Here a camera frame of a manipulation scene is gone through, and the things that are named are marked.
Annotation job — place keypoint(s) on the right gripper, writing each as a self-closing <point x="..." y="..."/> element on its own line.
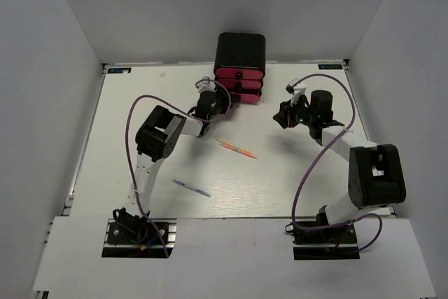
<point x="287" y="108"/>

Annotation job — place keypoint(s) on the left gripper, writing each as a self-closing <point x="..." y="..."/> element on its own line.
<point x="222" y="95"/>

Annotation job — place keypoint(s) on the yellow highlighter pen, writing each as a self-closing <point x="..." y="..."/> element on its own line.
<point x="229" y="145"/>

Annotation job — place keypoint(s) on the orange highlighter pen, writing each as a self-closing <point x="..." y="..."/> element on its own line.
<point x="246" y="153"/>

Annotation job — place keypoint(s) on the pink top drawer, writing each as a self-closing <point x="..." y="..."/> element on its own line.
<point x="240" y="73"/>

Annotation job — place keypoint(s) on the blue thin pen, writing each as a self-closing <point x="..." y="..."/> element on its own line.
<point x="192" y="188"/>

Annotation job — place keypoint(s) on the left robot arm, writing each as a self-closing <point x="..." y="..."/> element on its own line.
<point x="155" y="141"/>

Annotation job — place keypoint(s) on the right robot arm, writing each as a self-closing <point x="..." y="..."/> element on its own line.
<point x="375" y="178"/>

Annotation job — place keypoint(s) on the right blue table label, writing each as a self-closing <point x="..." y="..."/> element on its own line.
<point x="330" y="67"/>

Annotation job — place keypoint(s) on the blue table label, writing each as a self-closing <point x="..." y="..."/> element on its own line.
<point x="330" y="67"/>
<point x="119" y="70"/>

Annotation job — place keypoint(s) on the black drawer cabinet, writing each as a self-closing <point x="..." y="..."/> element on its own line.
<point x="240" y="50"/>

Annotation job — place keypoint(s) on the left blue table label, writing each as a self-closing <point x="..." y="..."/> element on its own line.
<point x="119" y="70"/>

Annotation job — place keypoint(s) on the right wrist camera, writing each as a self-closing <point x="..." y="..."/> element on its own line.
<point x="296" y="88"/>

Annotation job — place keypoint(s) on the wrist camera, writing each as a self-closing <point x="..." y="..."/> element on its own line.
<point x="296" y="88"/>
<point x="205" y="85"/>

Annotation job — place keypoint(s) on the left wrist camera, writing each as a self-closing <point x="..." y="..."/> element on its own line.
<point x="205" y="85"/>

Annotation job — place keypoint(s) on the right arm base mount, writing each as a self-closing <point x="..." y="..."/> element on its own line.
<point x="330" y="244"/>

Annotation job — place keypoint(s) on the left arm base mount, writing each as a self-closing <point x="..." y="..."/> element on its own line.
<point x="130" y="236"/>

